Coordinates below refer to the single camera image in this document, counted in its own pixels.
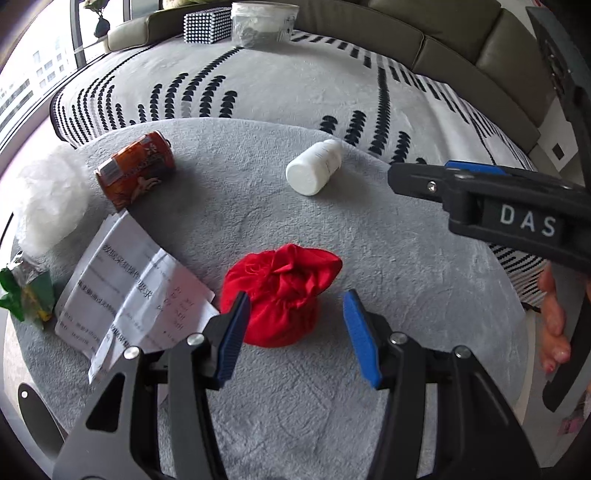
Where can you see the black wall socket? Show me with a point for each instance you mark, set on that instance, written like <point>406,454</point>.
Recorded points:
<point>558,151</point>

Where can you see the white crumpled plastic bag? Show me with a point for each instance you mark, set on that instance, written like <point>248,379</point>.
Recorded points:
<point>51,198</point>

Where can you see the grey-green leather sofa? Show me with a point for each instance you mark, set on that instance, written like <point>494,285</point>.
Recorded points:
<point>461,37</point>

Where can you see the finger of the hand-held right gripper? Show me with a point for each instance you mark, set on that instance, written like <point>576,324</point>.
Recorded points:
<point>415,182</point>
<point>480,167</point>

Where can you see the printed paper sheet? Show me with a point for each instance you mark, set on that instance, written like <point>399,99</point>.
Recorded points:
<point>134,295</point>

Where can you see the black white-dotted box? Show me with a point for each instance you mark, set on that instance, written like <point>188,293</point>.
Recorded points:
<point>207,26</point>

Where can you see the clear plastic container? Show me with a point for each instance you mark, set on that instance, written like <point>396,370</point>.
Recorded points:
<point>264,25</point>

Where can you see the person's right hand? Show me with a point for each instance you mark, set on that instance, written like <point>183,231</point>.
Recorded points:
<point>553,318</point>

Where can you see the dark blue vase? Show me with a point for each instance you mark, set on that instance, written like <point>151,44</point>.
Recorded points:
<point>102,25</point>

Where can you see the window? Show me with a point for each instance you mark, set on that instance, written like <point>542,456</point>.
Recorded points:
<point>27,69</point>

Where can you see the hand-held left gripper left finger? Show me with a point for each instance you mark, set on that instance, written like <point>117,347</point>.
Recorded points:
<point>233,337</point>

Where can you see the orange snack packet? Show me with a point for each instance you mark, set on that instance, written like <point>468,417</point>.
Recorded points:
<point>136,170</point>

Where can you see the white black-striped blanket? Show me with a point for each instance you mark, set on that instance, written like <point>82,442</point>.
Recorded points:
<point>286,87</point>

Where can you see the green crumpled wrapper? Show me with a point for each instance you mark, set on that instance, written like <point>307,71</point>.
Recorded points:
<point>27,295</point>

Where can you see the red cloth pouch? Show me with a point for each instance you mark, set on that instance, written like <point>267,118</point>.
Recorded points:
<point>277,295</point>

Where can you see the white pill bottle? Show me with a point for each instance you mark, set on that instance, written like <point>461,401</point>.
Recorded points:
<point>314,168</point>

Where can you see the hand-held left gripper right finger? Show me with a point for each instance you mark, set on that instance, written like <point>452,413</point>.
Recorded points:
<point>362,341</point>

